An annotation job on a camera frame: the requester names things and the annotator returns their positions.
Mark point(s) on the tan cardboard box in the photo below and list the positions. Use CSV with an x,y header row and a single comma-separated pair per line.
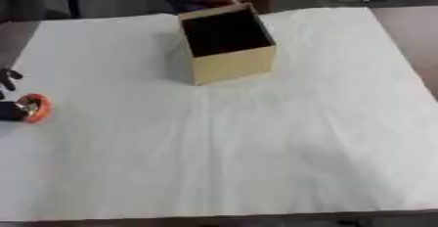
x,y
233,62

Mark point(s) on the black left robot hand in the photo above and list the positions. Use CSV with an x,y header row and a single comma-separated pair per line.
x,y
7,111

